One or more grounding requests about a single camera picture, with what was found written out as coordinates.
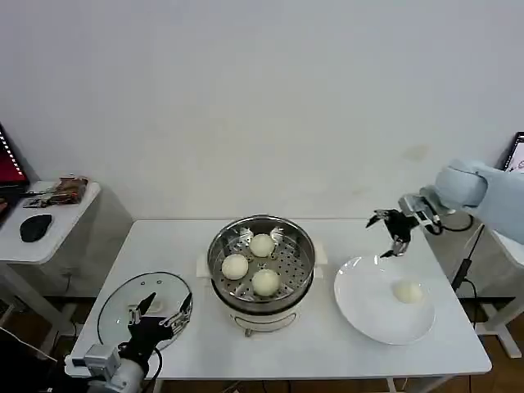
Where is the white table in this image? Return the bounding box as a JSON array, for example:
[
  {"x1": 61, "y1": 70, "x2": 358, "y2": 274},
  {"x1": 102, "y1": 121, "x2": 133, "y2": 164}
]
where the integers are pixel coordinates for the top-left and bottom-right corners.
[{"x1": 64, "y1": 219, "x2": 494, "y2": 384}]

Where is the white steamed bun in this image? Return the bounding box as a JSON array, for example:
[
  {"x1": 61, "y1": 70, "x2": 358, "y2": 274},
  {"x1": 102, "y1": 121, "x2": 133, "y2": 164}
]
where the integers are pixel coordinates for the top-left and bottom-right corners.
[
  {"x1": 251, "y1": 269, "x2": 282, "y2": 297},
  {"x1": 221, "y1": 253, "x2": 250, "y2": 281},
  {"x1": 249, "y1": 233, "x2": 276, "y2": 259},
  {"x1": 393, "y1": 280, "x2": 425, "y2": 305}
]

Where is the laptop with white screen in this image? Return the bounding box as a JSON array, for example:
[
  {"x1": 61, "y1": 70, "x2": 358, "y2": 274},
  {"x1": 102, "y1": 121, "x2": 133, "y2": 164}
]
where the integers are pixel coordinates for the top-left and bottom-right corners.
[{"x1": 501, "y1": 131, "x2": 524, "y2": 174}]

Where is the glass lid with white handle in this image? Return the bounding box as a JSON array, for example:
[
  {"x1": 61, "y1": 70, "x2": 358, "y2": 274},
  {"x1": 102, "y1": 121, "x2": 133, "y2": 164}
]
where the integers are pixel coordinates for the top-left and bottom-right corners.
[{"x1": 97, "y1": 270, "x2": 194, "y2": 354}]

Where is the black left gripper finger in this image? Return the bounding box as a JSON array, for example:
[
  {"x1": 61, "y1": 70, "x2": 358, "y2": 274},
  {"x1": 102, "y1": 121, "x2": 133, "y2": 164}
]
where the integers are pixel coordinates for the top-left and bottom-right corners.
[
  {"x1": 158, "y1": 291, "x2": 193, "y2": 333},
  {"x1": 128, "y1": 291, "x2": 157, "y2": 328}
]

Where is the white side desk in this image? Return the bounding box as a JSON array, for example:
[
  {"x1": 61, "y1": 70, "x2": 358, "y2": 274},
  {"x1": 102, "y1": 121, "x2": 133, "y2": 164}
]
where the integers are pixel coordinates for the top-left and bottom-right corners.
[
  {"x1": 478, "y1": 227, "x2": 524, "y2": 359},
  {"x1": 0, "y1": 181, "x2": 102, "y2": 361}
]

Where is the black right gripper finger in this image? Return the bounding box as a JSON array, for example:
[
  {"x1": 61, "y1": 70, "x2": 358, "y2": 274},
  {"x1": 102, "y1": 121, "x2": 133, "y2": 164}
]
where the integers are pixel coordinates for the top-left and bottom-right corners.
[
  {"x1": 380, "y1": 238, "x2": 409, "y2": 259},
  {"x1": 365, "y1": 209, "x2": 395, "y2": 228}
]

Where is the brown snack packet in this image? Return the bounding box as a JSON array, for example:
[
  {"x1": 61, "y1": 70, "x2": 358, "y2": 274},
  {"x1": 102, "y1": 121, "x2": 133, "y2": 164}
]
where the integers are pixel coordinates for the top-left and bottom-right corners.
[{"x1": 47, "y1": 176, "x2": 90, "y2": 206}]

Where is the white plate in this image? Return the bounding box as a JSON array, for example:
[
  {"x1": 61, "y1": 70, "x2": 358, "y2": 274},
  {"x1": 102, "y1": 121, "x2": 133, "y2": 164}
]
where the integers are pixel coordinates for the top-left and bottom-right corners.
[{"x1": 333, "y1": 255, "x2": 436, "y2": 346}]

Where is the black computer mouse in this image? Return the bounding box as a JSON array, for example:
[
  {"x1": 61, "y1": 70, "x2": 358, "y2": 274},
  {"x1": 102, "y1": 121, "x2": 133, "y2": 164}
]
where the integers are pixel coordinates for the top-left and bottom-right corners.
[{"x1": 20, "y1": 213, "x2": 54, "y2": 242}]

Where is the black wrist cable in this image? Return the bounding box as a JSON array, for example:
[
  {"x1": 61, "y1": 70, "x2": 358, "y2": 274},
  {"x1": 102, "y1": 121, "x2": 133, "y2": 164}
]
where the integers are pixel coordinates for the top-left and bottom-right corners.
[
  {"x1": 424, "y1": 210, "x2": 474, "y2": 236},
  {"x1": 142, "y1": 346, "x2": 164, "y2": 382}
]

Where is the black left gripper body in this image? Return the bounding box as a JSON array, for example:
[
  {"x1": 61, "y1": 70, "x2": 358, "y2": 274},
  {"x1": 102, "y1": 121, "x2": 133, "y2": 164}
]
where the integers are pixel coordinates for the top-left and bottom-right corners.
[{"x1": 121, "y1": 314, "x2": 174, "y2": 366}]

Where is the black cable with adapter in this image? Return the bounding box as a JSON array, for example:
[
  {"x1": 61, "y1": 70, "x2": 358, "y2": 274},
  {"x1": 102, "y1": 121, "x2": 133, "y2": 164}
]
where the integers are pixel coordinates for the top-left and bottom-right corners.
[{"x1": 449, "y1": 224, "x2": 486, "y2": 325}]

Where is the steel steamer basket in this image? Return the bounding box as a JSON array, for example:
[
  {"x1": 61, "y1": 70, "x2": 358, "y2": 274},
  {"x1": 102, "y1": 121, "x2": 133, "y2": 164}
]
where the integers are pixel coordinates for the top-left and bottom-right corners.
[{"x1": 206, "y1": 215, "x2": 317, "y2": 305}]

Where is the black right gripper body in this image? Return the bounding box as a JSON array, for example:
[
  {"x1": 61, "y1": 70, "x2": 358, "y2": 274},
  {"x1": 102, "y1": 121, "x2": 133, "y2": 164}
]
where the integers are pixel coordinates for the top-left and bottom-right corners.
[{"x1": 386, "y1": 210, "x2": 419, "y2": 243}]

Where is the white floor cable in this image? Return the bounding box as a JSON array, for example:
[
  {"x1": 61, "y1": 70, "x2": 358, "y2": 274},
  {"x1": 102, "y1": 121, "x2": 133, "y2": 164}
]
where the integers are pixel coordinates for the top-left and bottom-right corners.
[{"x1": 0, "y1": 324, "x2": 59, "y2": 362}]

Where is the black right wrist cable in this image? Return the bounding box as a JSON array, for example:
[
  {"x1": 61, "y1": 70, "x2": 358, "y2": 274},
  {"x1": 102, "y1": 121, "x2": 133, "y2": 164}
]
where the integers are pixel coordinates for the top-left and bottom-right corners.
[{"x1": 424, "y1": 210, "x2": 474, "y2": 236}]

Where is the laptop with red screen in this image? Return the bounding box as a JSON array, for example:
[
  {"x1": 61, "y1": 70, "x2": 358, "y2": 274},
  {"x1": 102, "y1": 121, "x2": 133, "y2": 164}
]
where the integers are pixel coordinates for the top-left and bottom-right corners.
[{"x1": 0, "y1": 121, "x2": 32, "y2": 224}]

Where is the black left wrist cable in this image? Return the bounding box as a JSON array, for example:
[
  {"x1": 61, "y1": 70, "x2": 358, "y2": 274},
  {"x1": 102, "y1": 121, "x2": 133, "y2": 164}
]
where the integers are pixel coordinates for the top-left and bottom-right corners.
[{"x1": 142, "y1": 346, "x2": 164, "y2": 382}]

